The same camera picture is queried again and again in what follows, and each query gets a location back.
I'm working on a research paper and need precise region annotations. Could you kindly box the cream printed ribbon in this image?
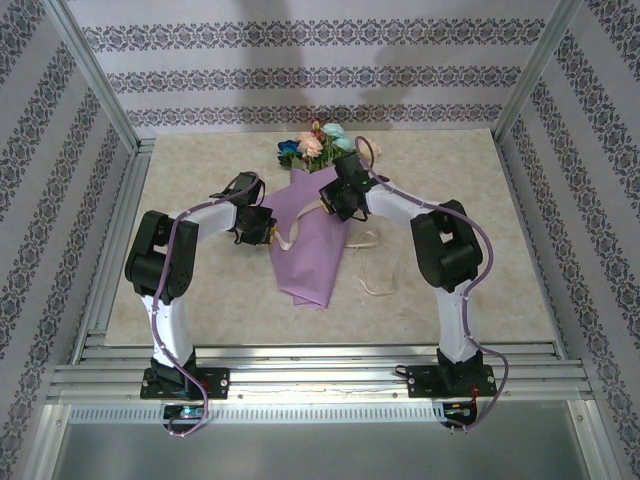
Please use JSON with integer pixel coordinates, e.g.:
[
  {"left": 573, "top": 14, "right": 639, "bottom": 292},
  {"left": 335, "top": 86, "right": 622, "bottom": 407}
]
[{"left": 277, "top": 199, "right": 404, "bottom": 297}]

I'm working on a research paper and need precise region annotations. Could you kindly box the pale peach fake rose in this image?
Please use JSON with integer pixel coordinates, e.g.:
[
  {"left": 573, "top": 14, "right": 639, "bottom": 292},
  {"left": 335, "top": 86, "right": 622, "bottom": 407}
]
[{"left": 357, "top": 137, "right": 385, "bottom": 162}]

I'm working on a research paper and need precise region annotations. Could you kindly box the purple and pink wrapping paper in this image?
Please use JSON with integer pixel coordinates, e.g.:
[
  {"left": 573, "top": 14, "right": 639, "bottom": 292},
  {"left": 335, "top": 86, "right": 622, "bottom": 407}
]
[{"left": 262, "top": 164, "right": 351, "bottom": 309}]

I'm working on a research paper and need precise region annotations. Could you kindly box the mint fake flower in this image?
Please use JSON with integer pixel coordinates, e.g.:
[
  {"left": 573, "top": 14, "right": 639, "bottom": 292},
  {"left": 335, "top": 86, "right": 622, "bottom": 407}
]
[{"left": 321, "top": 122, "right": 354, "bottom": 154}]

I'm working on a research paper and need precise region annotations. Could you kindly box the blue fake rose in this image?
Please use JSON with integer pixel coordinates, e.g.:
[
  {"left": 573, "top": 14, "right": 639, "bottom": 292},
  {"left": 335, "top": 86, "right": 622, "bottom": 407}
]
[{"left": 277, "top": 139, "right": 307, "bottom": 174}]

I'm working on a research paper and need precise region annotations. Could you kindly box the small controller board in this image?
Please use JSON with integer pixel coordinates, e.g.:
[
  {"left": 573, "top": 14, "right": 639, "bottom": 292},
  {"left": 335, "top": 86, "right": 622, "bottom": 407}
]
[
  {"left": 443, "top": 401, "right": 477, "bottom": 420},
  {"left": 163, "top": 404, "right": 207, "bottom": 421}
]

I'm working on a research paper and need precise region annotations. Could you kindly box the grey metal panel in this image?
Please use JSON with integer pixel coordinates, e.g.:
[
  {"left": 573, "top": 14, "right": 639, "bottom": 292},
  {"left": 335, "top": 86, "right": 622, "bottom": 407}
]
[{"left": 37, "top": 402, "right": 609, "bottom": 480}]

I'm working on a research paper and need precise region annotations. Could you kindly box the aluminium side rail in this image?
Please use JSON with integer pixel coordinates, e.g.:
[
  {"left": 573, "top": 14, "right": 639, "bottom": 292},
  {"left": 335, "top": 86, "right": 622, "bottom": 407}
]
[{"left": 72, "top": 142, "right": 156, "bottom": 364}]

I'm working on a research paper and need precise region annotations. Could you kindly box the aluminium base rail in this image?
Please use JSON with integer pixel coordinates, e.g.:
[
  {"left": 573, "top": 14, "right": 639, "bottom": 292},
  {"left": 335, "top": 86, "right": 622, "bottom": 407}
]
[{"left": 47, "top": 342, "right": 594, "bottom": 404}]

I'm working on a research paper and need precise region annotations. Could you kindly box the white slotted cable duct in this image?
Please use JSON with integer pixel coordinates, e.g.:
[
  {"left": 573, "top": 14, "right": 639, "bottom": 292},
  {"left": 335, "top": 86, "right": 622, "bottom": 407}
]
[{"left": 68, "top": 403, "right": 447, "bottom": 424}]

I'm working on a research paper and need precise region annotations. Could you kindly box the aluminium frame post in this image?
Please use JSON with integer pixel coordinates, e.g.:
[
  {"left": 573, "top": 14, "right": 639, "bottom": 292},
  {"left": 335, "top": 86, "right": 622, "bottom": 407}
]
[
  {"left": 492, "top": 0, "right": 586, "bottom": 146},
  {"left": 43, "top": 0, "right": 144, "bottom": 154}
]

